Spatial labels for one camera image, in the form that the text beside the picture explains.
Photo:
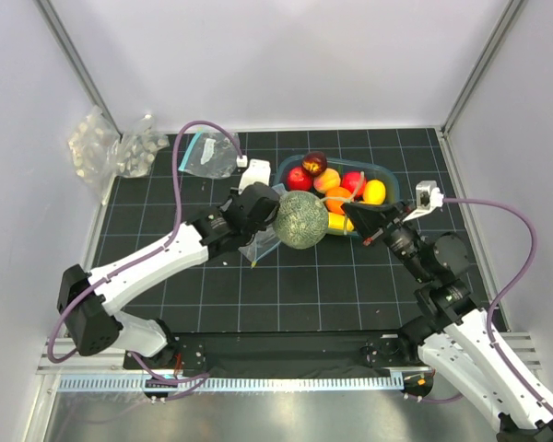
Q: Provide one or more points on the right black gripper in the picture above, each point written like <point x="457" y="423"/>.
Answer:
<point x="371" y="219"/>

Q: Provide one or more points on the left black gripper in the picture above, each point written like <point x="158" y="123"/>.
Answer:
<point x="235" y="194"/>

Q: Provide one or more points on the clear zip bag blue zipper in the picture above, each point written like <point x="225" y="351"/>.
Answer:
<point x="263" y="243"/>

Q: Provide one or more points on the netted green melon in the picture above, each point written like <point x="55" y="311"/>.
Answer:
<point x="302" y="220"/>

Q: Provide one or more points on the dark red apple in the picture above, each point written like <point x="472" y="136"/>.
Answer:
<point x="315" y="163"/>

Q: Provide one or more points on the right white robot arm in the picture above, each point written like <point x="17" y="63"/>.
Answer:
<point x="455" y="335"/>

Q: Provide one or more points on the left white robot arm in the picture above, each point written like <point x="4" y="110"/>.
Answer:
<point x="91" y="303"/>

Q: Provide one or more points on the empty zip bag back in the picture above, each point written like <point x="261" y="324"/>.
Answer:
<point x="210" y="155"/>

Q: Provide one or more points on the bag of white pieces right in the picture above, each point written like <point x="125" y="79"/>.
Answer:
<point x="138" y="148"/>

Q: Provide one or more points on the bag of white pieces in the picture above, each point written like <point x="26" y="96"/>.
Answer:
<point x="92" y="145"/>
<point x="138" y="148"/>

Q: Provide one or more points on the bag of white pieces left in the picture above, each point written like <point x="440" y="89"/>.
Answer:
<point x="92" y="145"/>

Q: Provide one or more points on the yellow lemon right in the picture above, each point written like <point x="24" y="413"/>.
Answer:
<point x="374" y="192"/>

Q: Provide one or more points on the yellow pear middle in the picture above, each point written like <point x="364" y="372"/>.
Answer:
<point x="339" y="224"/>

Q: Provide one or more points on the orange fruit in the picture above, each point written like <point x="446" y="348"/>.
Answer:
<point x="335" y="198"/>

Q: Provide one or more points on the bright red apple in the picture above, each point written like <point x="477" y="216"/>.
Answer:
<point x="355" y="183"/>

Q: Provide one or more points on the teal plastic fruit basin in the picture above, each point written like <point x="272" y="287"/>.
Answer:
<point x="371" y="172"/>

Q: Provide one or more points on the peach coloured fruit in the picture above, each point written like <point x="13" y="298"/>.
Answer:
<point x="326" y="181"/>

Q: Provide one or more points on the black grid mat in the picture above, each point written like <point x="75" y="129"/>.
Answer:
<point x="335" y="286"/>

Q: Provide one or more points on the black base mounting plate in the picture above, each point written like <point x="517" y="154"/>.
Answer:
<point x="289" y="354"/>

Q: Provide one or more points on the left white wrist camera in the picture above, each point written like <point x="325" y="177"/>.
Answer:
<point x="258" y="170"/>

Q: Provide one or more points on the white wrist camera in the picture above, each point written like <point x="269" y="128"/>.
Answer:
<point x="258" y="170"/>
<point x="428" y="198"/>

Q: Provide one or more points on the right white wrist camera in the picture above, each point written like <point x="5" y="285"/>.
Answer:
<point x="428" y="198"/>

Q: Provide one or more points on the white slotted cable duct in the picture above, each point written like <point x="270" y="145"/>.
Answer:
<point x="142" y="382"/>

